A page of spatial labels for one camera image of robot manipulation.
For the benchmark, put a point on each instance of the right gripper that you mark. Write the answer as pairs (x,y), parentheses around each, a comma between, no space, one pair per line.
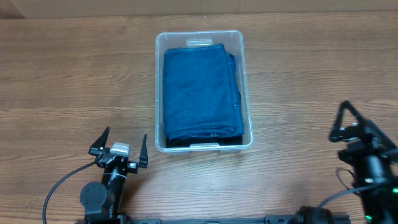
(354,135)

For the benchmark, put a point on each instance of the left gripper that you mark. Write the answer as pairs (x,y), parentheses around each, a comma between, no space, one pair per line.
(133,167)

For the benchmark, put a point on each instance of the blue denim jeans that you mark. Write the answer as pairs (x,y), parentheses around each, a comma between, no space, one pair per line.
(201,95)

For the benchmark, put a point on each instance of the large black garment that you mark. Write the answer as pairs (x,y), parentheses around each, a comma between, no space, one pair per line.
(237,140)

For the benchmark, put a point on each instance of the clear plastic storage bin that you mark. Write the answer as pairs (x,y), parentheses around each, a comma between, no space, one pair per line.
(233,42)

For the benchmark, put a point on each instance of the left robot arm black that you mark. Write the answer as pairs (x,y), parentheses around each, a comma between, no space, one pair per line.
(102,200)

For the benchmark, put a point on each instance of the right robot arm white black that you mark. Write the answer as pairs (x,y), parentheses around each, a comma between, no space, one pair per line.
(373,182)

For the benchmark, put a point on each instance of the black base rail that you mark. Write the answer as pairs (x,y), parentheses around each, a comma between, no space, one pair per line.
(268,219)

